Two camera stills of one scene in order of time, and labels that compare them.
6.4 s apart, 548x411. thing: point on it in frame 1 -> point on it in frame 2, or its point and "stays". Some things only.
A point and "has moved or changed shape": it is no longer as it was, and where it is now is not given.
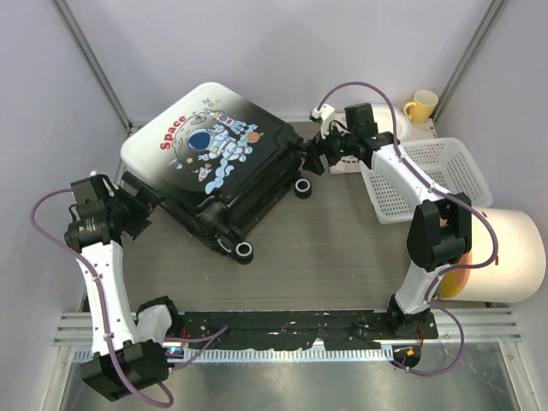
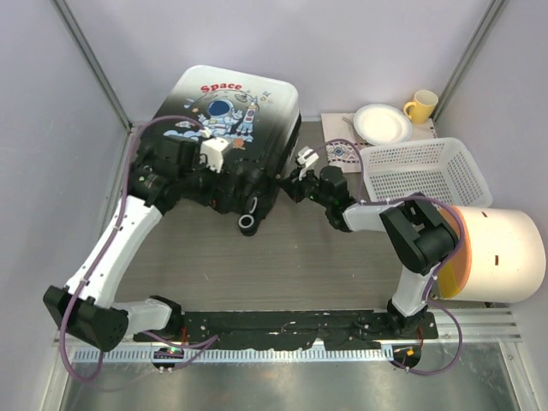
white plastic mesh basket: (444, 163) stays
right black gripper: (312, 162) -> (293, 185)
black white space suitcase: (218, 163) has moved or changed shape
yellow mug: (423, 106) stays
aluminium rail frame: (479, 325) stays
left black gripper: (143, 210) -> (217, 196)
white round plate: (384, 116) stays
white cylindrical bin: (518, 271) stays
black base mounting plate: (293, 330) stays
